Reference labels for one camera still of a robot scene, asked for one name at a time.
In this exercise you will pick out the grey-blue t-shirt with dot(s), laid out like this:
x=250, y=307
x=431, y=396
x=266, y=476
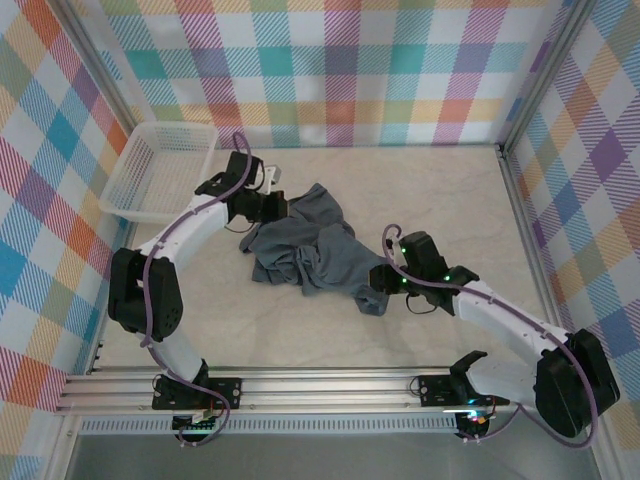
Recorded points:
x=320, y=260

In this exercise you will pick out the aluminium frame post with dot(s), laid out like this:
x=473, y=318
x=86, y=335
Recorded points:
x=97, y=62
x=543, y=75

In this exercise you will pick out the white plastic mesh basket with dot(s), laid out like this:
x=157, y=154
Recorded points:
x=155, y=170

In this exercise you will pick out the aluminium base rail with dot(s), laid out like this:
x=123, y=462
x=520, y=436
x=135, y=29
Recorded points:
x=325, y=390

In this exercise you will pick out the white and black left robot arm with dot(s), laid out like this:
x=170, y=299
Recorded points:
x=190, y=235

